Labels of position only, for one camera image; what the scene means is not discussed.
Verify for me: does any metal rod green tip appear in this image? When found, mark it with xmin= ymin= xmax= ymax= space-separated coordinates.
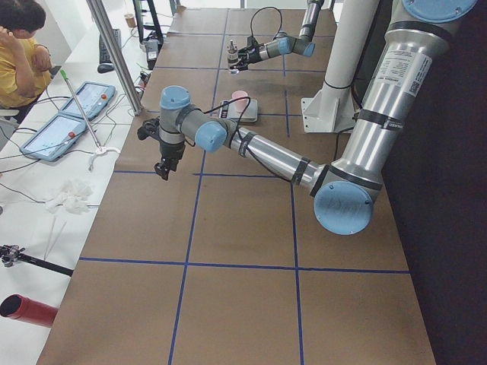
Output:
xmin=60 ymin=68 xmax=103 ymax=154

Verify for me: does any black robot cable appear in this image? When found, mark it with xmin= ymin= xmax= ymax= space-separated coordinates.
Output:
xmin=249 ymin=5 xmax=284 ymax=43

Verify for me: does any red cylinder tube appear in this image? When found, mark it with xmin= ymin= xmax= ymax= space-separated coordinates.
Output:
xmin=1 ymin=294 xmax=58 ymax=328

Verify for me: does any teach pendant tablet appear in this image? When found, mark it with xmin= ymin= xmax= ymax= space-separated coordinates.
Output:
xmin=59 ymin=81 xmax=116 ymax=121
xmin=19 ymin=114 xmax=87 ymax=162

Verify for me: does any aluminium frame post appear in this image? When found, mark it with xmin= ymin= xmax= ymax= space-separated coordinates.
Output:
xmin=87 ymin=0 xmax=143 ymax=116

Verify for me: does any far teach pendant tablet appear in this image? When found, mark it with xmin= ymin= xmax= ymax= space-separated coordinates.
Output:
xmin=59 ymin=81 xmax=116 ymax=121

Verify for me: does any near teach pendant tablet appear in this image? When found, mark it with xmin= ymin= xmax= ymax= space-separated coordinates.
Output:
xmin=19 ymin=114 xmax=87 ymax=162

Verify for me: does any glass sauce bottle metal spout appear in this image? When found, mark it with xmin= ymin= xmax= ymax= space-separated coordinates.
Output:
xmin=227 ymin=39 xmax=239 ymax=70

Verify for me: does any silver digital kitchen scale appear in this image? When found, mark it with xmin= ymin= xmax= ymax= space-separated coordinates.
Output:
xmin=218 ymin=99 xmax=258 ymax=123

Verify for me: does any black tripod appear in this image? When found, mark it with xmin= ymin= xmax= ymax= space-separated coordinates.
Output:
xmin=1 ymin=245 xmax=74 ymax=277

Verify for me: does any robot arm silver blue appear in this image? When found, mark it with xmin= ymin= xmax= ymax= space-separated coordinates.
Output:
xmin=139 ymin=1 xmax=475 ymax=235
xmin=227 ymin=1 xmax=324 ymax=75

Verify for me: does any crumpled white tissue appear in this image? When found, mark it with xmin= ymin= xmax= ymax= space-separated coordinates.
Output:
xmin=46 ymin=179 xmax=93 ymax=214

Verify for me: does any black computer mouse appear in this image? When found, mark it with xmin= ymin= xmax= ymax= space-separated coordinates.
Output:
xmin=97 ymin=63 xmax=115 ymax=74

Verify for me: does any black keyboard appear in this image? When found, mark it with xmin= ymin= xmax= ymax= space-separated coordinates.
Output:
xmin=97 ymin=27 xmax=123 ymax=65

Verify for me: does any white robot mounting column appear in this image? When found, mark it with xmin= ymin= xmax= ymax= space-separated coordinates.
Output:
xmin=301 ymin=0 xmax=379 ymax=133

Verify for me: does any pink cup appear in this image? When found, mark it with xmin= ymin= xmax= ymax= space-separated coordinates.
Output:
xmin=231 ymin=90 xmax=248 ymax=113

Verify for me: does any person in yellow shirt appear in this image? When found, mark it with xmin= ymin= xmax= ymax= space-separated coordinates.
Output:
xmin=1 ymin=0 xmax=53 ymax=122

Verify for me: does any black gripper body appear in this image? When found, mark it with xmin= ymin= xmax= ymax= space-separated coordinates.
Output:
xmin=159 ymin=141 xmax=185 ymax=164
xmin=239 ymin=36 xmax=262 ymax=65

